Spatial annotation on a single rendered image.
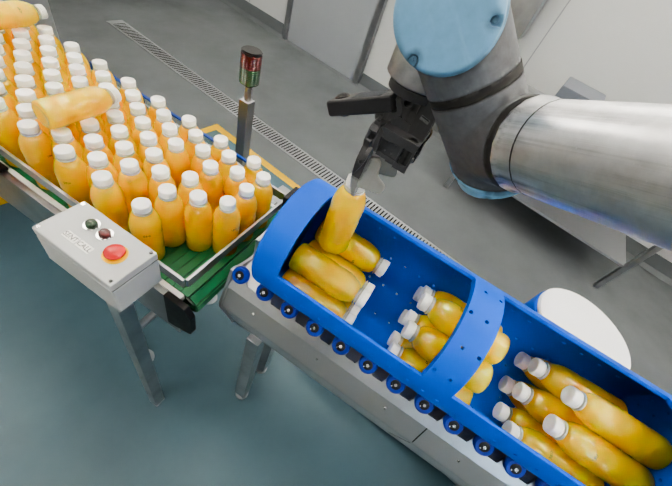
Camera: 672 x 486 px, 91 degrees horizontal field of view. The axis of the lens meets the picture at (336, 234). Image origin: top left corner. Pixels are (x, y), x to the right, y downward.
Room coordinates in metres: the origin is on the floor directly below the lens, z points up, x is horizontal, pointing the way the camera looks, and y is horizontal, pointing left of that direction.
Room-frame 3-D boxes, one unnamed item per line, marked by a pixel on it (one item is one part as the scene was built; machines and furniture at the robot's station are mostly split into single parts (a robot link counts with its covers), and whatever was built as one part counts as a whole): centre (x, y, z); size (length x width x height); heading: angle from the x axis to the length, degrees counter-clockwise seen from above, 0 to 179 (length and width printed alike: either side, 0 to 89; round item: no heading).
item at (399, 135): (0.50, -0.02, 1.46); 0.09 x 0.08 x 0.12; 78
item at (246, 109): (0.97, 0.45, 0.55); 0.04 x 0.04 x 1.10; 78
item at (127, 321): (0.30, 0.41, 0.50); 0.04 x 0.04 x 1.00; 78
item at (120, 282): (0.30, 0.41, 1.05); 0.20 x 0.10 x 0.10; 78
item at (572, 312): (0.68, -0.76, 1.03); 0.28 x 0.28 x 0.01
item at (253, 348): (0.46, 0.10, 0.31); 0.06 x 0.06 x 0.63; 78
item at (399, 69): (0.50, -0.02, 1.54); 0.10 x 0.09 x 0.05; 168
